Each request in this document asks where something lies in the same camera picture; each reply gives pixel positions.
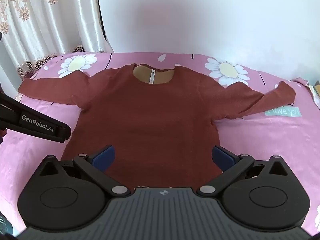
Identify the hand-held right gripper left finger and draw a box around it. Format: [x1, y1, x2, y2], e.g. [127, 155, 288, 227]
[38, 144, 131, 197]

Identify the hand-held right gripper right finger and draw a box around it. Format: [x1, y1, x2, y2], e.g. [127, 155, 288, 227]
[197, 145, 288, 197]

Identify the brown towel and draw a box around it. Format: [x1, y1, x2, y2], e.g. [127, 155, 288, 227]
[18, 64, 297, 189]

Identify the pink floral bedsheet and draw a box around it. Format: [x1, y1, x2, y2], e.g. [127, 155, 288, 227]
[0, 52, 320, 238]

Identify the cream embroidered curtain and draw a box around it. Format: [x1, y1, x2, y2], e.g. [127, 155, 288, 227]
[0, 0, 111, 81]

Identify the teal mesh object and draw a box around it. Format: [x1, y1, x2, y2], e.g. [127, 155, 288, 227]
[0, 214, 13, 236]

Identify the orange board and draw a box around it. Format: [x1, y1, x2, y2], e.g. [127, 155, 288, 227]
[313, 80, 320, 105]

